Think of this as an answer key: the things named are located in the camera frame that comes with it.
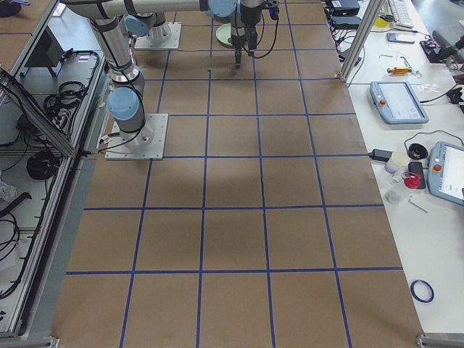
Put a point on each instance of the aluminium frame post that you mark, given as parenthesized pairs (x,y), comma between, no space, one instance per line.
(368,18)

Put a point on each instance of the yellow handled screwdriver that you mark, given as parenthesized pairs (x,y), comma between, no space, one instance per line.
(399,70)

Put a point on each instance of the blue tape roll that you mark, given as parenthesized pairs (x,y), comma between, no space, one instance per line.
(422,291)

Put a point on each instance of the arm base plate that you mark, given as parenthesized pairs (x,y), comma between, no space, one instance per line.
(149,143)
(162,37)

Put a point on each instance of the far teach pendant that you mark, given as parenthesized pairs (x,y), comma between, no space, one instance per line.
(397,103)

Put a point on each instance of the hex key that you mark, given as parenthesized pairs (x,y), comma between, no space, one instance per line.
(415,204)

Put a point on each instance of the black smartphone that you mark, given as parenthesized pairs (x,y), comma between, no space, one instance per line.
(400,38)

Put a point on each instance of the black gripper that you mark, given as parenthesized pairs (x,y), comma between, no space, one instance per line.
(238,32)

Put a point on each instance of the near teach pendant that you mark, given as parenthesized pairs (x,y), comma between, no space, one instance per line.
(445,172)

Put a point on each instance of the black round cup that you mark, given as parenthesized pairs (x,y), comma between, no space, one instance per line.
(417,152)

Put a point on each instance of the white tape roll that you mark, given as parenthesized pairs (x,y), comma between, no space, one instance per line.
(397,161)

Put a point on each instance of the white keyboard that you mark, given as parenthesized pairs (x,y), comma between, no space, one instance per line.
(400,13)

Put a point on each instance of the light green plate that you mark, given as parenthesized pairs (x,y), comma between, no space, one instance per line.
(223,35)

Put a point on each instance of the black power brick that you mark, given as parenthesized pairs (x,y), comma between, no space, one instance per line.
(380,155)

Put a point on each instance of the teach pendant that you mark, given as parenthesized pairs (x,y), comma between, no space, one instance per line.
(445,172)
(397,103)

